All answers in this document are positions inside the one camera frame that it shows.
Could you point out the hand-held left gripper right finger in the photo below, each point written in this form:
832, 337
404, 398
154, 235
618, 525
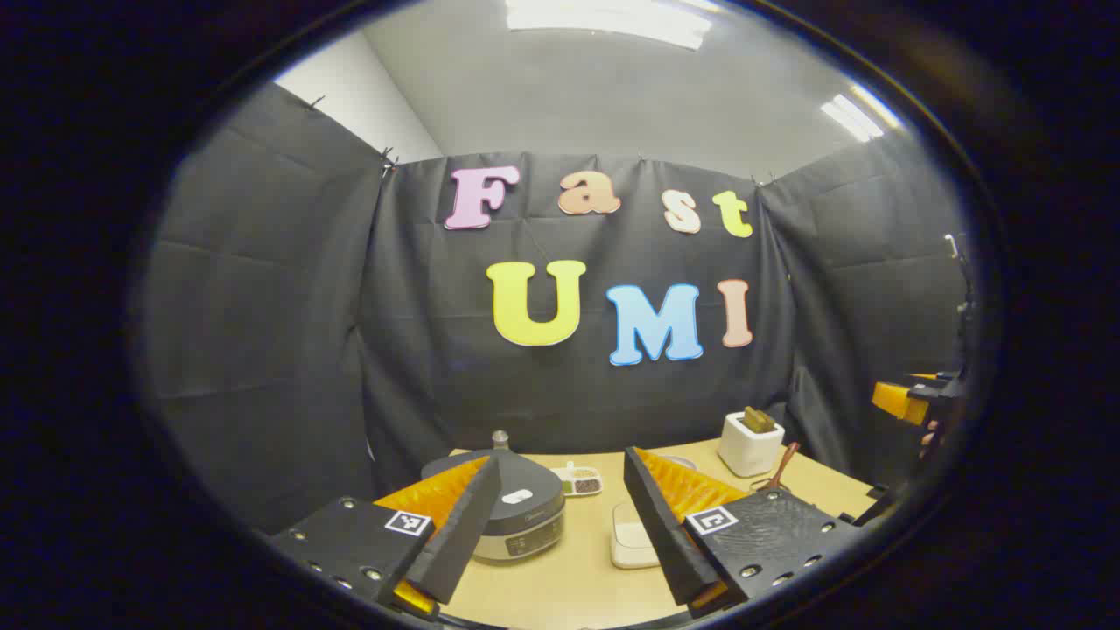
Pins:
656, 525

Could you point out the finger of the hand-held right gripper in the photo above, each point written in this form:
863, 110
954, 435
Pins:
901, 401

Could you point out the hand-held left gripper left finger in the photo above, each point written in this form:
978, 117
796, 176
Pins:
468, 525

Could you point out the grey rice cooker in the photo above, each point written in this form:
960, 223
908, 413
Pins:
525, 516

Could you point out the brown wooden spoon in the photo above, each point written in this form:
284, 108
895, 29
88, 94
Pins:
781, 464

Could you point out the white rice container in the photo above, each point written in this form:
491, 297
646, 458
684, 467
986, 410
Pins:
632, 534

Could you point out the white divided bean dish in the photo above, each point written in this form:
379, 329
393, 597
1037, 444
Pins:
579, 481

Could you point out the white toaster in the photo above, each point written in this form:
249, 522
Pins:
748, 451

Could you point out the brown bread slice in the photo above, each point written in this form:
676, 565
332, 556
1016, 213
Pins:
759, 422

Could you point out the ceiling light panel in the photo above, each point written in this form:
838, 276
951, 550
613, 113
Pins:
856, 112
612, 19

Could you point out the black backdrop cloth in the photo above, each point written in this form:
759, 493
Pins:
262, 306

